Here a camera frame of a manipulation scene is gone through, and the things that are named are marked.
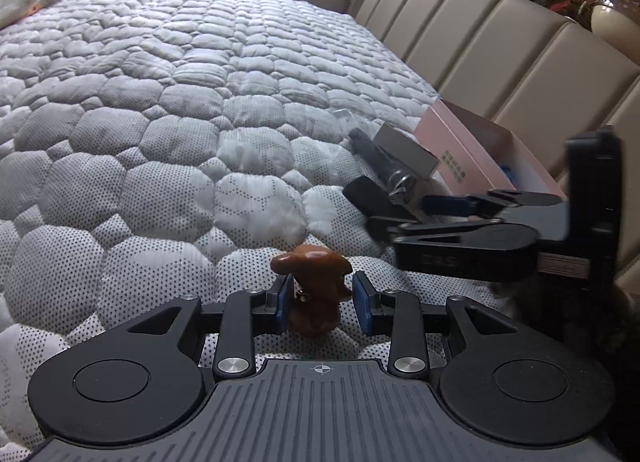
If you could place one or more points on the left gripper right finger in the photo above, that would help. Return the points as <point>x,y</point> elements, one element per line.
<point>397,315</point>

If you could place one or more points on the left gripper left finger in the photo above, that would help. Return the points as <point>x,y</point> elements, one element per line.
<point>243,316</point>

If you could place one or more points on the brown toy figurine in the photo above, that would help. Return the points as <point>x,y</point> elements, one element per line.
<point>319,274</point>

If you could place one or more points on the black rectangular case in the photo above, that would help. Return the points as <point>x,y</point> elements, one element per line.
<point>381,214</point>

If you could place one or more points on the pink cardboard box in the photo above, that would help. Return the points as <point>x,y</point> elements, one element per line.
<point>471,149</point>

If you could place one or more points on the clear plastic bag item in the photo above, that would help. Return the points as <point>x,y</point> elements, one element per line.
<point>401,185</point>

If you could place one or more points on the white grey small box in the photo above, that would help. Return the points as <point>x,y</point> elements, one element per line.
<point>407,151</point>

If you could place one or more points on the quilted grey mattress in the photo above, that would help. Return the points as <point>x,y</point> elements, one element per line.
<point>158,148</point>

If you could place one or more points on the beige padded headboard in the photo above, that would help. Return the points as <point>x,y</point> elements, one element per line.
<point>530,71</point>

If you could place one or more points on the cream round lamp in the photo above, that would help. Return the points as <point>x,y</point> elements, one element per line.
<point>617,23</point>

